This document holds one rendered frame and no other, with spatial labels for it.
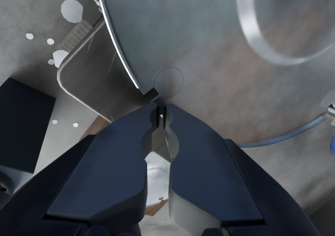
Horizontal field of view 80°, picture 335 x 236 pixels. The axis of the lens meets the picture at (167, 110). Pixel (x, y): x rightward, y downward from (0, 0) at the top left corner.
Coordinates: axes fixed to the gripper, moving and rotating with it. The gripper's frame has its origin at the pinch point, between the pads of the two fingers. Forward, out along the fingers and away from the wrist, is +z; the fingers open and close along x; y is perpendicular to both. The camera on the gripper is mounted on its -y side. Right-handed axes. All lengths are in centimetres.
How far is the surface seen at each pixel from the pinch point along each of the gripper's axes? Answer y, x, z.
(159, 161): 46, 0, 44
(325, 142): 103, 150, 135
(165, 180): 56, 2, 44
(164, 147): 4.6, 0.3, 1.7
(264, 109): 2.3, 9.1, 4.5
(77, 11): -4.3, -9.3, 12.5
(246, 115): 2.6, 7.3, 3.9
